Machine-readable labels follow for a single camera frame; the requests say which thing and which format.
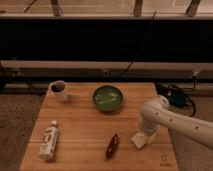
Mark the white sponge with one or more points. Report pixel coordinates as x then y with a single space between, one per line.
139 140

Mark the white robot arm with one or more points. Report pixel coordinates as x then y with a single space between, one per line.
155 112

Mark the green bowl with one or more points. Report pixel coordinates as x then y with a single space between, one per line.
107 98

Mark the white cup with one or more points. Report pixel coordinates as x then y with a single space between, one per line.
59 89

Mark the white plastic bottle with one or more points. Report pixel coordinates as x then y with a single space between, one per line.
47 148

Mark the wall power outlet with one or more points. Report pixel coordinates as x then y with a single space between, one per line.
106 73

